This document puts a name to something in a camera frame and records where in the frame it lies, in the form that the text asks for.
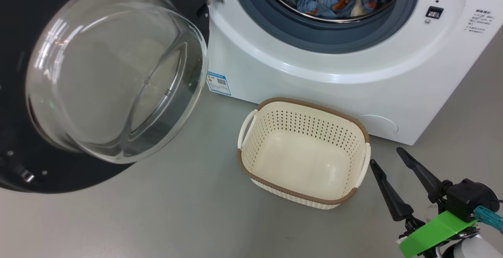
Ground blue energy label sticker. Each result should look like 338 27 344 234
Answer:
206 71 232 96

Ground round drain filter cover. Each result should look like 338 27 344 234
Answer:
356 114 399 135

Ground right teal cable connector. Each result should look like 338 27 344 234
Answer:
474 206 503 234

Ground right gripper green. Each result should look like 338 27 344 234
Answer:
369 147 481 258

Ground white front-load washing machine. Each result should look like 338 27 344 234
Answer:
206 0 503 146

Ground small printed text label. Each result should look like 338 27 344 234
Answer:
466 9 492 35

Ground cream perforated laundry basket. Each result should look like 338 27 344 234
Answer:
237 97 371 210

